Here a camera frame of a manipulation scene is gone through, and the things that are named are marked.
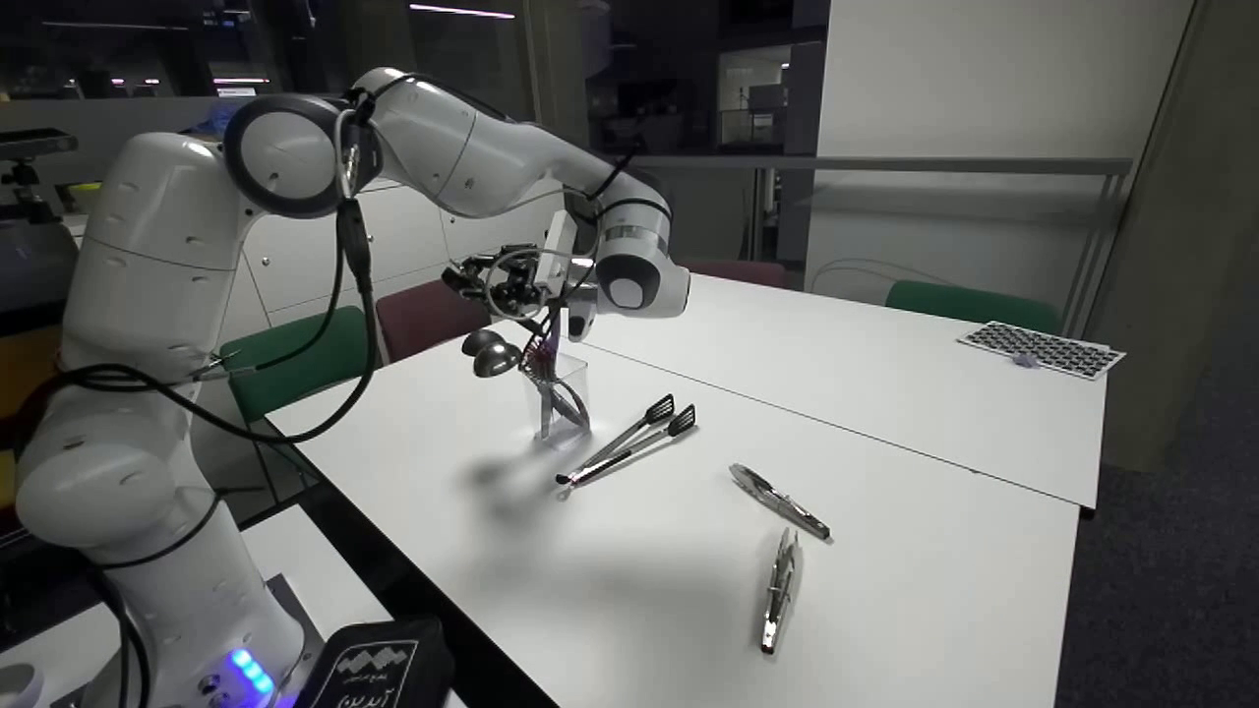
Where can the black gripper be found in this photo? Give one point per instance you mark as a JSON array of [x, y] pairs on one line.
[[522, 282]]

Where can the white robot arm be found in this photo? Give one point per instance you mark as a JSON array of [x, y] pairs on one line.
[[109, 457]]

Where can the metal ladle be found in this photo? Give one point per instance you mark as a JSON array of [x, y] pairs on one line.
[[490, 353]]

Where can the red chair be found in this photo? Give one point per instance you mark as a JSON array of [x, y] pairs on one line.
[[425, 317]]

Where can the metal handrail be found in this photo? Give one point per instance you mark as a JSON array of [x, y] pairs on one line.
[[885, 161]]

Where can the black control box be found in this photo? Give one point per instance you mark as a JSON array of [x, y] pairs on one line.
[[384, 666]]

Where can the green chair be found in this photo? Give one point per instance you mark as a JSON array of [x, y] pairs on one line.
[[970, 303]]

